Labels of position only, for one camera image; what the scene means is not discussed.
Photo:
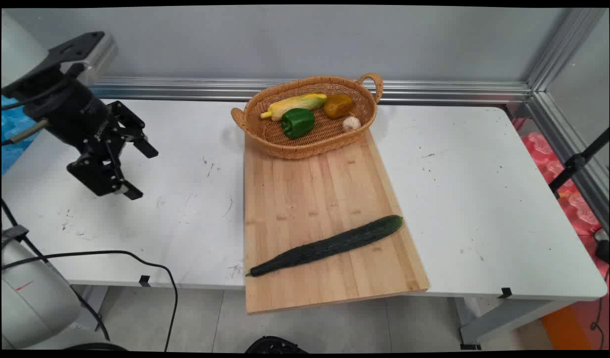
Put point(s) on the woven wicker basket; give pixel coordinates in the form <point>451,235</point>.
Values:
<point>314,141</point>

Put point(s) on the long dark green cucumber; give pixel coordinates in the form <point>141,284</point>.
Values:
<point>329,244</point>

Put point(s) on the black tape tab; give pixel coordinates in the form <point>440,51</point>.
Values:
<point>505,293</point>
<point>144,281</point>

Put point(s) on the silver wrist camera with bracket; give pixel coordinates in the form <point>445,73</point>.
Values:
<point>88,52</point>

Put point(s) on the orange bell pepper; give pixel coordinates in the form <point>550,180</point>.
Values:
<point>338,106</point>

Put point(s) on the white garlic bulb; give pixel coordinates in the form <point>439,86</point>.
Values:
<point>351,124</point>

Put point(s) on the black power adapter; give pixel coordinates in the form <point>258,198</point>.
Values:
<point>603,248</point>

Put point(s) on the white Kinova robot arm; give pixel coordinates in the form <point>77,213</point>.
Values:
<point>36,298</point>

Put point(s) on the blue foam mat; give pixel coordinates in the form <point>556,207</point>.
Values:
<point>14,134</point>

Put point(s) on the yellow corn cob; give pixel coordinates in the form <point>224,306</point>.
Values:
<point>295,103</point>

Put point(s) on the horizontal aluminium frame rail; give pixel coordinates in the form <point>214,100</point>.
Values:
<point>434,91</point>

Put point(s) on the slanted aluminium frame post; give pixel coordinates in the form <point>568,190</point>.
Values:
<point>558,54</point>

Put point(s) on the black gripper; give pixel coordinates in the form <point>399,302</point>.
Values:
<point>73,112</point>

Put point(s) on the green bell pepper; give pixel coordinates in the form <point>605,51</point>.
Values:
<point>298,123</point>

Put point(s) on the black round object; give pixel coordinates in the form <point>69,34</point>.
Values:
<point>276,345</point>

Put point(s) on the grey table leg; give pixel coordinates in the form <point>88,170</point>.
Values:
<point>91,303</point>
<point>508,318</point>

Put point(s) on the bamboo cutting board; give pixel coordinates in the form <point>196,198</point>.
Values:
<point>324,199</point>

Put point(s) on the red foam mat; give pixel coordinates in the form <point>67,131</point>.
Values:
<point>578,204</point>

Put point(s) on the black tripod leg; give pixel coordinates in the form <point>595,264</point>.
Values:
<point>575,163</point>

